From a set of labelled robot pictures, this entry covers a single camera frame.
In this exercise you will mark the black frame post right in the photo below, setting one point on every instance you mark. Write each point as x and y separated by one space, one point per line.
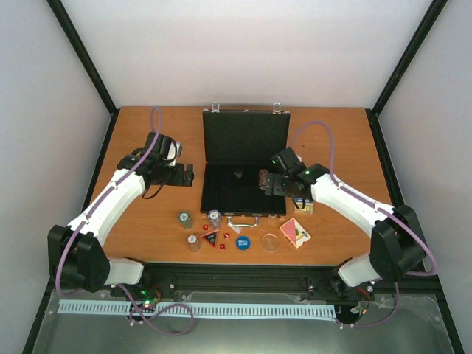
428 20

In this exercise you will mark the blue small blind button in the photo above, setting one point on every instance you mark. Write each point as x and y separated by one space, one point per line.
243 243

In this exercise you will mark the red back card deck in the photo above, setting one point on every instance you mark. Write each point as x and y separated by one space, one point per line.
295 233

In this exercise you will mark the black poker set case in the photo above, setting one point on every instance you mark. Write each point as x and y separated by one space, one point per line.
238 146

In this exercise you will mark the black frame post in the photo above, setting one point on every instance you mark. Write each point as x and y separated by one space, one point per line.
428 20
69 29

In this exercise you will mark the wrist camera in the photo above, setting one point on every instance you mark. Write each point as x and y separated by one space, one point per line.
162 148
287 163

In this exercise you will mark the green poker chip stack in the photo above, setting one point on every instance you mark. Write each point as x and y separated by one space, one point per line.
185 220

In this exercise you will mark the clear round dealer button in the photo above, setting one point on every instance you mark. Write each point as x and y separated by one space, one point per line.
270 242

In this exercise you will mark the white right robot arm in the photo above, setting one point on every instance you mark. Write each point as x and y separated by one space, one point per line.
397 244

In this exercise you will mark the light blue cable duct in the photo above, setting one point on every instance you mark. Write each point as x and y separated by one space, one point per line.
200 310

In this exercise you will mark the black frame post left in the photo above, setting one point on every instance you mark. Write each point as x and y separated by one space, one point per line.
69 29

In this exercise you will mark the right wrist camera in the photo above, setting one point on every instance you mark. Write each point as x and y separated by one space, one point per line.
287 163

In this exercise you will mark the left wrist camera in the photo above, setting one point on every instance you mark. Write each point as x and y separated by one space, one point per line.
162 148

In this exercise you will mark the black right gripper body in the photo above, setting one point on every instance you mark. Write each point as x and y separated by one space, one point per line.
281 189

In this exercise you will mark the dark brown patterned card deck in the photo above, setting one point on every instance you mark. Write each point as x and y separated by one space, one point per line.
262 178

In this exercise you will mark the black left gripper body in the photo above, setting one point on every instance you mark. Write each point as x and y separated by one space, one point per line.
171 178

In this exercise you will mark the red poker chip stack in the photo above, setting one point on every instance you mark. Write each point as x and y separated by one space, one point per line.
193 243

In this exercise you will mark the blue gold card deck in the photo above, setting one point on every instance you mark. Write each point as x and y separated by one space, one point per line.
303 205

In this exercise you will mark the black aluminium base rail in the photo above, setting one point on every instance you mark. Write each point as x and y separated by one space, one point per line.
171 281

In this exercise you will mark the triangular all in button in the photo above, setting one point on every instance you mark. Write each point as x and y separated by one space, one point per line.
211 238

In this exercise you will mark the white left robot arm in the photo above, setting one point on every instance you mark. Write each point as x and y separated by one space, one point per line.
76 255

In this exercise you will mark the blue poker chip stack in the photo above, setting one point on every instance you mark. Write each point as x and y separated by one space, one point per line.
214 217

